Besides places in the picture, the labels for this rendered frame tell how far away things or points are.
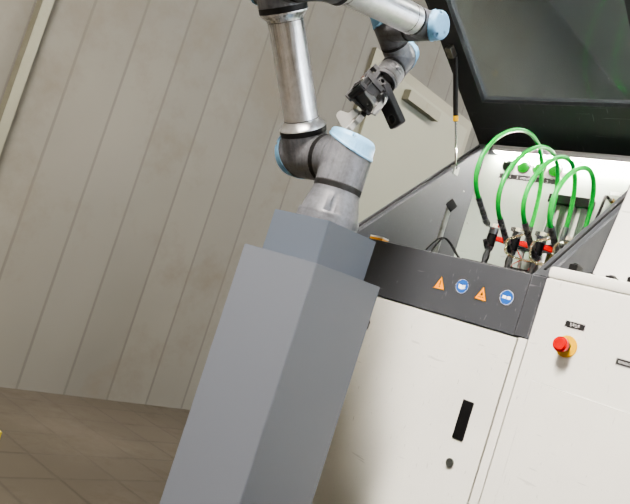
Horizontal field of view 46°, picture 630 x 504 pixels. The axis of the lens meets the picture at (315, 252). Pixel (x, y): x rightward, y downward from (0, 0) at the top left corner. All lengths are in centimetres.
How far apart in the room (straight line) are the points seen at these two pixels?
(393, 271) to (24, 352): 170
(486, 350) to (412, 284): 31
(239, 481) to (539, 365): 75
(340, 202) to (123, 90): 175
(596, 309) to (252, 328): 79
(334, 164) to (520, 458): 81
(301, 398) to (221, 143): 212
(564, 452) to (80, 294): 217
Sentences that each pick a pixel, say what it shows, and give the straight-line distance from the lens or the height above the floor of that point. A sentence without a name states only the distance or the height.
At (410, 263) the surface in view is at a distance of 211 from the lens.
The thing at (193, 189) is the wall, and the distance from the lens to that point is 351.
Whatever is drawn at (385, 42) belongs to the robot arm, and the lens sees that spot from 204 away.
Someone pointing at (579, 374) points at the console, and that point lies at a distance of 181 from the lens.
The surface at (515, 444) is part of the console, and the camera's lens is 186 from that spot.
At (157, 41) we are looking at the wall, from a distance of 337.
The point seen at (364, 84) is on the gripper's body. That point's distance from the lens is 192.
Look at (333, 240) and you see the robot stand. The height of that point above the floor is 86.
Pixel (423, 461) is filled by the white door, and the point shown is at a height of 41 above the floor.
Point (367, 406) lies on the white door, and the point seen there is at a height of 48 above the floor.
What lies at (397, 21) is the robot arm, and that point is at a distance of 186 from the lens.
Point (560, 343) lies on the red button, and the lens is 179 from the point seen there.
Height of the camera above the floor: 73
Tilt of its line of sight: 3 degrees up
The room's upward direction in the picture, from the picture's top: 18 degrees clockwise
